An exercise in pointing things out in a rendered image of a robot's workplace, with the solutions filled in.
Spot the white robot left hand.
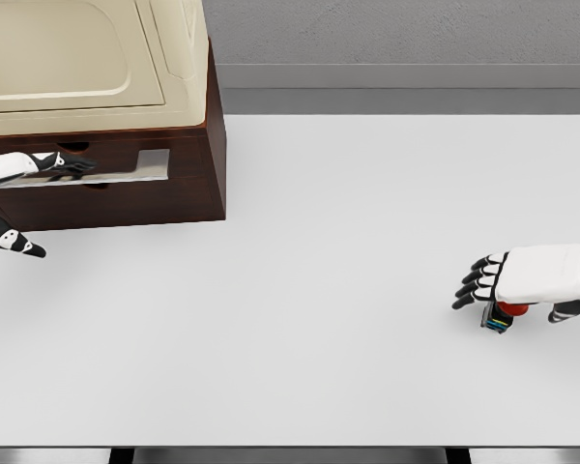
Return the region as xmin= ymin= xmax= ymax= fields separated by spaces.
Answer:
xmin=0 ymin=151 xmax=99 ymax=259

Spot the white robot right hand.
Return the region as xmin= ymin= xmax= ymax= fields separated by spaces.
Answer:
xmin=450 ymin=242 xmax=580 ymax=325

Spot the brown drawer with notch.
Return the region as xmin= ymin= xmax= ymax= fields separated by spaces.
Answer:
xmin=0 ymin=136 xmax=210 ymax=188

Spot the cream moulded cabinet top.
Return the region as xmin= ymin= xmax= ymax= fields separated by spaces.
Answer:
xmin=0 ymin=0 xmax=210 ymax=139

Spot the dark brown wooden cabinet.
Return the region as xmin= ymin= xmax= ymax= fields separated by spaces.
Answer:
xmin=0 ymin=45 xmax=229 ymax=234

